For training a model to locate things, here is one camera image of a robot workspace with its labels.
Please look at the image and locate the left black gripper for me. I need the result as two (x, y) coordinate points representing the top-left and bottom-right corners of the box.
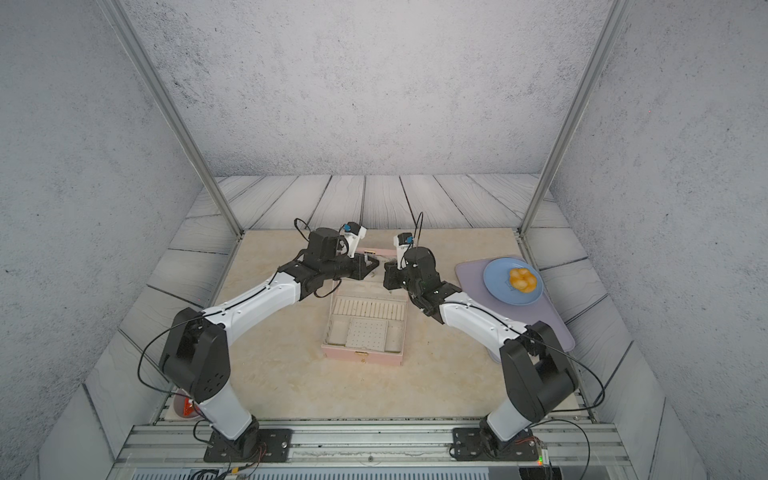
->
(319, 251), (380, 282)

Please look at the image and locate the pink jewelry box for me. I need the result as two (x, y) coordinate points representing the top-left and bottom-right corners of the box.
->
(321, 247), (409, 366)

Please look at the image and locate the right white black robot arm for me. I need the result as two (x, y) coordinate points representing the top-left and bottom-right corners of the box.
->
(383, 247), (578, 450)

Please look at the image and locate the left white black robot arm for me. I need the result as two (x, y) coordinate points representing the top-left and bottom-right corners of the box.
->
(159, 222), (379, 441)

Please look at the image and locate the purple placemat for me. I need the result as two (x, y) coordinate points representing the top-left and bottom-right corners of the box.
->
(455, 256), (576, 352)

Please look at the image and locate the blue plate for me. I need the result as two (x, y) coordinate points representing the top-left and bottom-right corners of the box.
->
(482, 257), (544, 306)

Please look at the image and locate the yellow pastry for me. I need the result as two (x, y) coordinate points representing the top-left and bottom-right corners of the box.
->
(509, 268), (538, 294)

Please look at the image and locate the red yellow snack packet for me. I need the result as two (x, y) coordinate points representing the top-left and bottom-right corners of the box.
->
(181, 398), (201, 418)

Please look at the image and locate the grey bowl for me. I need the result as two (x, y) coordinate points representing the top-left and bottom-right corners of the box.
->
(173, 390), (199, 420)

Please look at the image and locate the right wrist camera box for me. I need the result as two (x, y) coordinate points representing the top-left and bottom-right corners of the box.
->
(394, 232), (416, 270)

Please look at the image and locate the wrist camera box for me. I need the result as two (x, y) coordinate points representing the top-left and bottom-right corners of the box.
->
(341, 222), (367, 258)
(394, 232), (416, 270)

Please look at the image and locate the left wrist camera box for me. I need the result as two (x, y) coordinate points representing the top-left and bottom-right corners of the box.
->
(341, 222), (367, 258)

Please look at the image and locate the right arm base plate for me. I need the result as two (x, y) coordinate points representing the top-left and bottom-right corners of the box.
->
(449, 426), (541, 463)

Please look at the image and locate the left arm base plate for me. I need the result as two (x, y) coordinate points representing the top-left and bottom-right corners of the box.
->
(203, 428), (293, 464)

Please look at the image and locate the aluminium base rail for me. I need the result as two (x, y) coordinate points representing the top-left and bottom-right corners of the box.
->
(115, 419), (635, 479)

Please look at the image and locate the left aluminium frame post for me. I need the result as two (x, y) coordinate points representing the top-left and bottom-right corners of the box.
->
(98, 0), (244, 239)

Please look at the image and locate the aluminium frame post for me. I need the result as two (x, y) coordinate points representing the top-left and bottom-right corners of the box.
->
(518, 0), (633, 239)
(98, 0), (244, 239)

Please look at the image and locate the right aluminium frame post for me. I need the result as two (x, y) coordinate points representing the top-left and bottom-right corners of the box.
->
(518, 0), (633, 239)

